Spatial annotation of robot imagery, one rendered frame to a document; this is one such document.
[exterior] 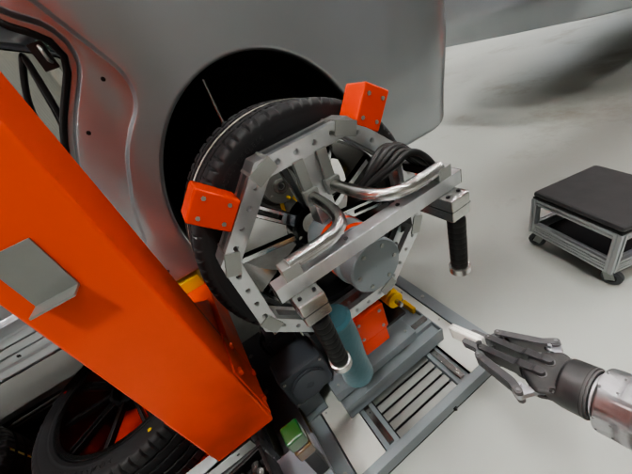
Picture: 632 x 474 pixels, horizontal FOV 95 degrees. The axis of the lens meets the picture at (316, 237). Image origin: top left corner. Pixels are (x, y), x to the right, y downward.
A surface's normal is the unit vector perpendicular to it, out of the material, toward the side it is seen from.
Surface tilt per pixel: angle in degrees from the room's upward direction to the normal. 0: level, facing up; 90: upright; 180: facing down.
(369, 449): 0
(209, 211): 90
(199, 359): 90
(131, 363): 90
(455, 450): 0
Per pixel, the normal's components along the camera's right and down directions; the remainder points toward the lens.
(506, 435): -0.32, -0.78
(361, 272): 0.47, 0.36
